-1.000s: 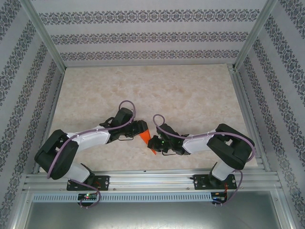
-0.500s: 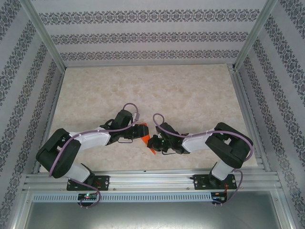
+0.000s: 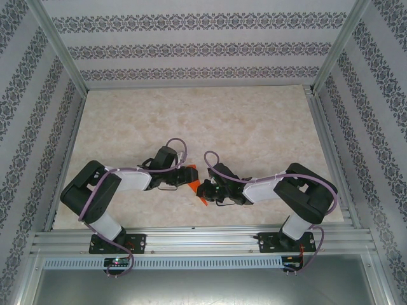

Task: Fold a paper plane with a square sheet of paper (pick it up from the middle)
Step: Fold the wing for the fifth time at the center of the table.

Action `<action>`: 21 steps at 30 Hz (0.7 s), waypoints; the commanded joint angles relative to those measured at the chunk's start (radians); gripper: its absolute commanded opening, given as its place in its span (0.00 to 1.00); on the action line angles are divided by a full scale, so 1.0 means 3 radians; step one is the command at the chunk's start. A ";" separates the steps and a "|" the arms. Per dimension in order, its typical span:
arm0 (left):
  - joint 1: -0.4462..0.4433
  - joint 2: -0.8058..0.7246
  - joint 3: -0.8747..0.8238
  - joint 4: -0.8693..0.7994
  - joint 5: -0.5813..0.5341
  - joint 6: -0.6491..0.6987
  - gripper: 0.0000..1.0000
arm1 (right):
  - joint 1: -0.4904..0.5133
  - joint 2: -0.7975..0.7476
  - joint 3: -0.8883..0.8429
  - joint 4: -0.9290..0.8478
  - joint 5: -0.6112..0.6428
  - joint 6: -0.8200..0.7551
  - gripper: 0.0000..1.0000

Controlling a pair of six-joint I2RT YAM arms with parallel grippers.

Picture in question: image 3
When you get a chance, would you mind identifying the orange paper sheet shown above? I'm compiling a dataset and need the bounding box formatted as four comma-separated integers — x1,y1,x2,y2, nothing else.
186,164,210,207

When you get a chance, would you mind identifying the grey sheet metal panel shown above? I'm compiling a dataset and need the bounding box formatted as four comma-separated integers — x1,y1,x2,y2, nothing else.
31,269,382,305

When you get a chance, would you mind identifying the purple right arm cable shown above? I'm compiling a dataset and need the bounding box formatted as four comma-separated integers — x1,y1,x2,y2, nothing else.
203,150,338,274

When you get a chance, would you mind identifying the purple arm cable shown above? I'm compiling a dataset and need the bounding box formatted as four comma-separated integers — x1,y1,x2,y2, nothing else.
203,150,338,274
78,137,189,279

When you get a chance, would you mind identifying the aluminium mounting rail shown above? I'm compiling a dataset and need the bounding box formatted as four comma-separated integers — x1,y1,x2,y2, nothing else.
30,224,373,255

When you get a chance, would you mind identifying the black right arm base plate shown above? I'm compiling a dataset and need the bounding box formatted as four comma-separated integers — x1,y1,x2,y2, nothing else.
258,231,317,254

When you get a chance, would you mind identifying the grey slotted cable duct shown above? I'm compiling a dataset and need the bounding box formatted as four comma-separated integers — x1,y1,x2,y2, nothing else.
43,256,284,270

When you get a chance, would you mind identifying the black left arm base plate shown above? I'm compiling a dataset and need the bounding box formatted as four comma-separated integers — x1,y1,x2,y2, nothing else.
88,233,148,255

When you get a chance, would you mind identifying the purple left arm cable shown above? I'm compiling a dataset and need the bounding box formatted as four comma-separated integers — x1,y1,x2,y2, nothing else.
78,137,189,279

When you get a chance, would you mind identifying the aluminium table edge rail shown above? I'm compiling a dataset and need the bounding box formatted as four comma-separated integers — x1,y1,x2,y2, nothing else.
43,90,87,232
303,85,362,228

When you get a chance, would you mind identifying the aluminium frame post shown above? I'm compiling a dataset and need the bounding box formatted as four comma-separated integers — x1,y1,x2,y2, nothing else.
313,0,371,95
27,0,88,93

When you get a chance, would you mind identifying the aluminium frame bar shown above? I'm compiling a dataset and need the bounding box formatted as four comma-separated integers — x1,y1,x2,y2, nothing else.
362,254,395,305
12,252,44,305

